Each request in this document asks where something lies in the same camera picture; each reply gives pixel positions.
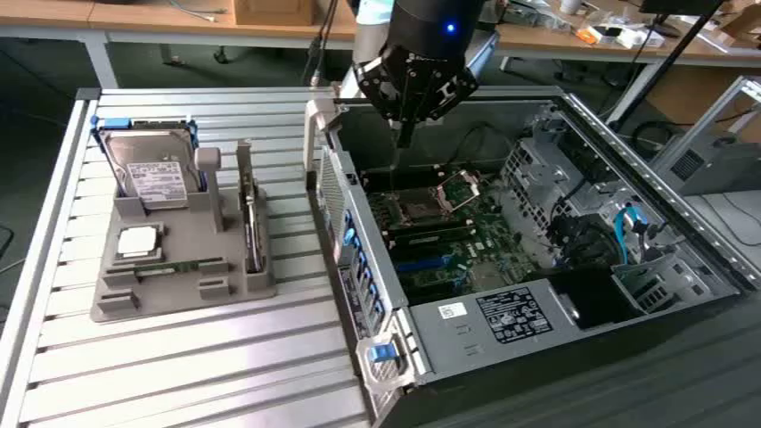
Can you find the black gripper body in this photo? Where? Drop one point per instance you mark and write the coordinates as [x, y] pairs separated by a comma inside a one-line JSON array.
[[428, 35]]

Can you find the graphics card with metal bracket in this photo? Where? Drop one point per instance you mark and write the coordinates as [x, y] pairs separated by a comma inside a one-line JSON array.
[[255, 232]]

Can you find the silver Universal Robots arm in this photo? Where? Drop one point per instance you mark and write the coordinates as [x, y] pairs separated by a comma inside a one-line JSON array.
[[371, 40]]

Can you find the metal socket cover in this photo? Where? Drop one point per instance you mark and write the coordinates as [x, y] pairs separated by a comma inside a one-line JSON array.
[[460, 189]]

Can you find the cardboard box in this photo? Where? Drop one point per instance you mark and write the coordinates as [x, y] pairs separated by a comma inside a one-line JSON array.
[[274, 11]]

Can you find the CPU socket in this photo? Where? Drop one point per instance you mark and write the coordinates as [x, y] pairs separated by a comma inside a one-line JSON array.
[[422, 207]]

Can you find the white cup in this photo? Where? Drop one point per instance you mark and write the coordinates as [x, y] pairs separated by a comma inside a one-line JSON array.
[[572, 5]]

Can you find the open grey PC case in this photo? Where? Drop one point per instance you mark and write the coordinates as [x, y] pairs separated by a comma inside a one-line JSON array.
[[334, 196]]

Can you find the orange and white box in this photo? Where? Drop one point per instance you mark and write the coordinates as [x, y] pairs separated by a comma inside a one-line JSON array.
[[598, 35]]

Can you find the green motherboard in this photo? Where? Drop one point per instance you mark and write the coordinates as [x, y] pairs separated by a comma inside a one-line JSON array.
[[494, 241]]

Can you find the small white box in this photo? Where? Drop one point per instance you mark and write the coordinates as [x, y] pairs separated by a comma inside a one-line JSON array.
[[643, 40]]

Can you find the blue expansion slot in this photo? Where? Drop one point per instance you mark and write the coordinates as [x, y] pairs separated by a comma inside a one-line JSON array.
[[422, 264]]

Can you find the black stand pole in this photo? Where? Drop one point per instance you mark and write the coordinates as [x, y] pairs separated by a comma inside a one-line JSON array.
[[674, 55]]

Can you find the wooden desk with grey legs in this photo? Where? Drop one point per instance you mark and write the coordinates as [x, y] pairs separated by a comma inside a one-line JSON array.
[[149, 24]]

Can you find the black monitor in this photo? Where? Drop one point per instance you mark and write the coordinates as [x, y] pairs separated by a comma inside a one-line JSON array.
[[666, 29]]

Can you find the hard disk in blue carrier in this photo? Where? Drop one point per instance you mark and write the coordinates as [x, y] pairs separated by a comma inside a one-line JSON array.
[[149, 156]]

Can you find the cluttered wooden desk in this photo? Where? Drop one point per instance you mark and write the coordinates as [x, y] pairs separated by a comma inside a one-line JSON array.
[[702, 55]]

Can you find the grey computer tower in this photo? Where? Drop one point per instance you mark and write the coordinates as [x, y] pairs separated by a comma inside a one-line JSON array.
[[720, 169]]

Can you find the grey parts rack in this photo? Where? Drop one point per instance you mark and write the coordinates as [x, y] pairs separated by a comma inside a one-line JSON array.
[[185, 241]]

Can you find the grey power supply unit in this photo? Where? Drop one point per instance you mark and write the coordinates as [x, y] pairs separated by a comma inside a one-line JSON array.
[[452, 339]]

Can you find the small metal disk bay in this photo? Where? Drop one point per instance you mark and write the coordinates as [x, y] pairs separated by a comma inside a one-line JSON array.
[[654, 285]]

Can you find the green RAM stick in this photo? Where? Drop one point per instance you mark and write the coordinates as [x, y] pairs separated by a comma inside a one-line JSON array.
[[173, 267]]

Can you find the silver CPU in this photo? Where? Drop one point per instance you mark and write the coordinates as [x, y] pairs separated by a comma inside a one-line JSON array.
[[137, 243]]

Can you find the blue case latch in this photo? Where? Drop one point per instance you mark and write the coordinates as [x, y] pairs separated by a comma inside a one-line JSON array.
[[380, 353]]

